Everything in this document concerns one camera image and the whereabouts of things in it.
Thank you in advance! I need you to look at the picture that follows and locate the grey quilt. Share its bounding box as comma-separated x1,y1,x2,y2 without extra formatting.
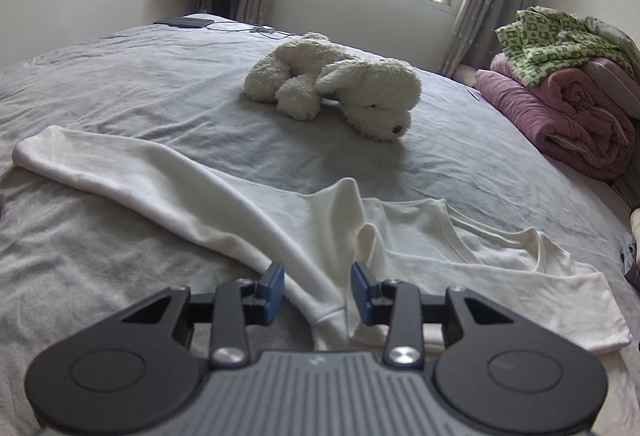
582,14,640,84

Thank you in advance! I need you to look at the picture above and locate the green patterned blanket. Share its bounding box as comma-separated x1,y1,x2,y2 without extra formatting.
494,6,636,89

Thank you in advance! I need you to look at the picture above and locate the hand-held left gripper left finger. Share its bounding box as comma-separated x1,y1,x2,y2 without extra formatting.
120,261,286,367

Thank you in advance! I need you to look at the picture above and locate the purple folded quilt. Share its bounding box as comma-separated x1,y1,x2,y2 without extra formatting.
452,53,638,181

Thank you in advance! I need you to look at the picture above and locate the white plush dog toy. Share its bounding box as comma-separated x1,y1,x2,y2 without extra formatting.
243,32,422,144

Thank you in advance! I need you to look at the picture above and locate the white charging cable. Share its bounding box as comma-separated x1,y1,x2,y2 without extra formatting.
206,20,297,39

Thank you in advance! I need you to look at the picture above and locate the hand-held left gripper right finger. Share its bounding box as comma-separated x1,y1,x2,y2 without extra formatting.
350,261,518,367

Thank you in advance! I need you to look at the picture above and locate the white long-sleeve shirt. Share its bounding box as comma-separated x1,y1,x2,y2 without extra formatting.
12,125,632,357

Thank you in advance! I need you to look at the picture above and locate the grey bed sheet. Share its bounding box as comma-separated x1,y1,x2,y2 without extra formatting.
0,13,640,432

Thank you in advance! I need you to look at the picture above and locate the dark tablet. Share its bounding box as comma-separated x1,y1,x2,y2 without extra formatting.
154,14,215,29

